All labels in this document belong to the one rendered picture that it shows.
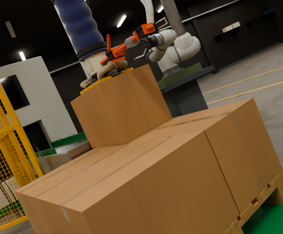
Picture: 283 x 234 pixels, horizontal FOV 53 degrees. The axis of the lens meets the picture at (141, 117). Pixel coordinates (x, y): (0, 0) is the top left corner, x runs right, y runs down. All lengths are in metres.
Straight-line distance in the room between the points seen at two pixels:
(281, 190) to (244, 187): 0.28
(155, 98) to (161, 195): 0.94
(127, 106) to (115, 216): 0.93
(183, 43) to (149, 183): 1.67
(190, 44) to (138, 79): 0.81
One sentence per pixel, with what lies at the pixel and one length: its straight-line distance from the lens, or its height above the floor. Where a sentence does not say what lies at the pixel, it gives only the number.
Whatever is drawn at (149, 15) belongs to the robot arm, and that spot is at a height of 1.30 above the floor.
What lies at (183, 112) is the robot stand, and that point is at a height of 0.49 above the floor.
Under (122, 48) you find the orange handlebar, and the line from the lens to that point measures 1.73.
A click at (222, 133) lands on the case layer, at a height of 0.49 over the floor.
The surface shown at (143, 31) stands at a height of 1.07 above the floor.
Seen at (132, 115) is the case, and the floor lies 0.68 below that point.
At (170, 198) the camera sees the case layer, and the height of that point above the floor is 0.40.
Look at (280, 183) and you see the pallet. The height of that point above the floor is 0.10.
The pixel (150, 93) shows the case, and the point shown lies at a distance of 1.85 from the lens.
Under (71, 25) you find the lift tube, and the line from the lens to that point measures 2.04.
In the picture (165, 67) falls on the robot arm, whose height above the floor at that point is 0.90.
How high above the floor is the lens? 0.80
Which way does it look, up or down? 5 degrees down
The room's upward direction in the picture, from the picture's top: 24 degrees counter-clockwise
